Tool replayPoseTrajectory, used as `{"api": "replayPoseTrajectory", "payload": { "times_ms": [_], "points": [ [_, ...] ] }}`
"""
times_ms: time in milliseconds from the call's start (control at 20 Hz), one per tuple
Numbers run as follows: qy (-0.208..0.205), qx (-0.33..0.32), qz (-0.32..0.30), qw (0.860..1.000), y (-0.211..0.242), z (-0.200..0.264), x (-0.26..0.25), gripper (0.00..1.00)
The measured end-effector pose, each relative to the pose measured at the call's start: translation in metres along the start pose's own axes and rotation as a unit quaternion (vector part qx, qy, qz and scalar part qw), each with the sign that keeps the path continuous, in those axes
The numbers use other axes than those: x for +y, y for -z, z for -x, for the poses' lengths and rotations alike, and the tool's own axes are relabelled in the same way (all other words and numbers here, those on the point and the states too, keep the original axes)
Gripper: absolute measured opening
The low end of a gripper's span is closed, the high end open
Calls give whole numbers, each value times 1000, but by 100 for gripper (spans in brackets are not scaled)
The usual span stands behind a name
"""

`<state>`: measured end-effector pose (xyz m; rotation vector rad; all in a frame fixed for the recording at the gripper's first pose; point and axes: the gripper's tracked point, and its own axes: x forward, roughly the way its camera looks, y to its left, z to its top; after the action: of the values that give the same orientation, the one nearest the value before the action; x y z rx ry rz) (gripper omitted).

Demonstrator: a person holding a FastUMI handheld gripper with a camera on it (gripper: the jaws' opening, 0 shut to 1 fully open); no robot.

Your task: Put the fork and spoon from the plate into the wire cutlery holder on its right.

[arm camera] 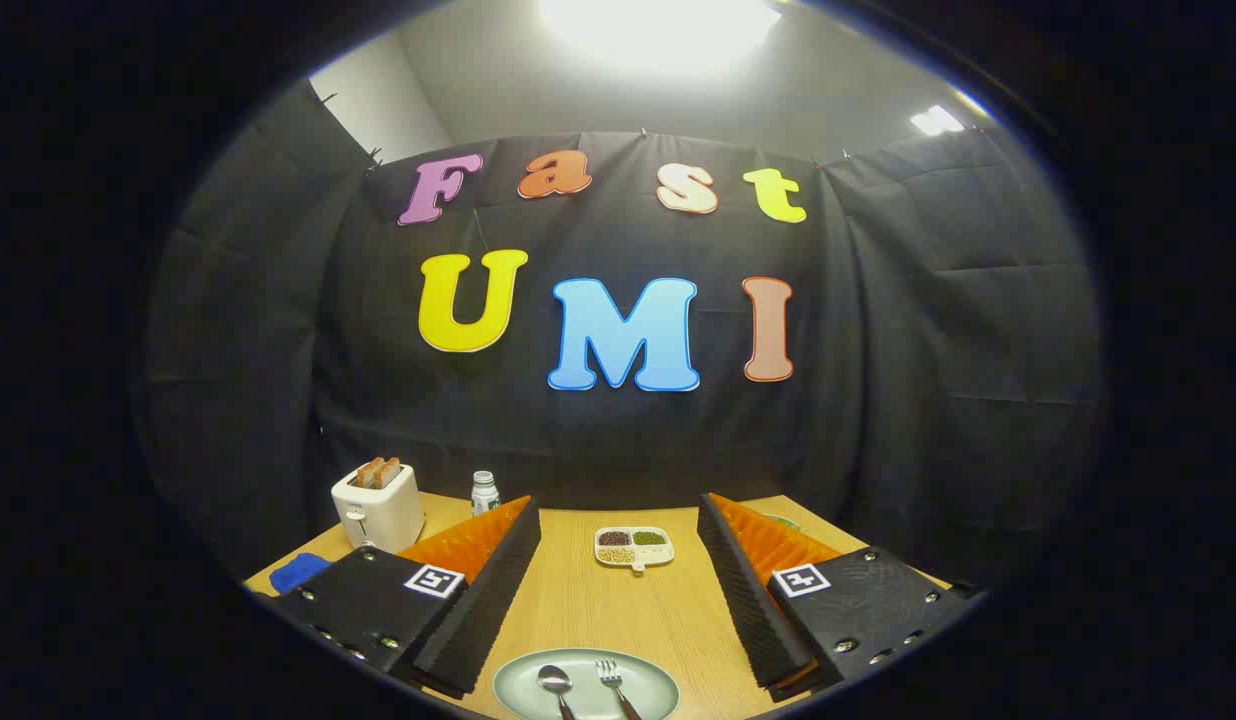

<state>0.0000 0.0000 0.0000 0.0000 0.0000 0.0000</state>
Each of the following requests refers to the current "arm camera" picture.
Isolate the small ceiling light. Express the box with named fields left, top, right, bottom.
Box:
left=910, top=104, right=967, bottom=138

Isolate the white divided dish with beans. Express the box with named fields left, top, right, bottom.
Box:
left=594, top=526, right=675, bottom=574

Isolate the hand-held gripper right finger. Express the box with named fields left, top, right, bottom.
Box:
left=697, top=492, right=987, bottom=703

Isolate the pale green plate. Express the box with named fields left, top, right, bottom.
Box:
left=493, top=648, right=681, bottom=720

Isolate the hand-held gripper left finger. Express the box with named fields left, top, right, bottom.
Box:
left=274, top=495, right=542, bottom=699

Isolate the white toaster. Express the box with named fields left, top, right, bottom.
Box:
left=331, top=462, right=426, bottom=554

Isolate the spoon with wooden handle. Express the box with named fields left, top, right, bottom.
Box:
left=536, top=664, right=579, bottom=720

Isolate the large ceiling light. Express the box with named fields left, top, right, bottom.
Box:
left=538, top=0, right=784, bottom=73

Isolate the blue folded cloth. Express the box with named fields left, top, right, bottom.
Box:
left=269, top=553, right=334, bottom=596

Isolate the fork with wooden handle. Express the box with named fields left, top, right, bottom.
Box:
left=595, top=658, right=644, bottom=720

